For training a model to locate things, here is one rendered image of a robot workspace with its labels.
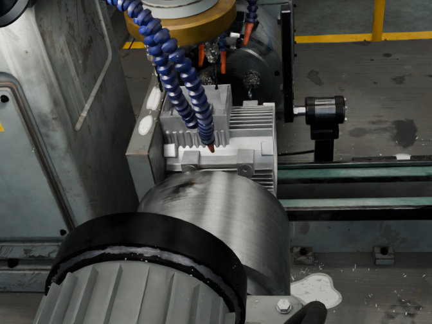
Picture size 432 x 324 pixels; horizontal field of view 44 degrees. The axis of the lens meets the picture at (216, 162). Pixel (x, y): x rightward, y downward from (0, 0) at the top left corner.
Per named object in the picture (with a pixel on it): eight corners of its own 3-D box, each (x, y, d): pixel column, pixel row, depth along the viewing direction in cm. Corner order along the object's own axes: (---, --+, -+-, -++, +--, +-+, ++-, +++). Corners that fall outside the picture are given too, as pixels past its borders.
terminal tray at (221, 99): (165, 150, 99) (158, 118, 95) (174, 116, 107) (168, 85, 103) (229, 148, 97) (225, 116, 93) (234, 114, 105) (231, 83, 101)
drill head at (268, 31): (179, 153, 123) (159, 57, 107) (198, 62, 154) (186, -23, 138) (288, 150, 120) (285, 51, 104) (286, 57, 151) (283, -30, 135)
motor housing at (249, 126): (175, 222, 106) (157, 148, 94) (188, 160, 120) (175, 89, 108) (276, 222, 103) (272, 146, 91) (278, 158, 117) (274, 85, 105)
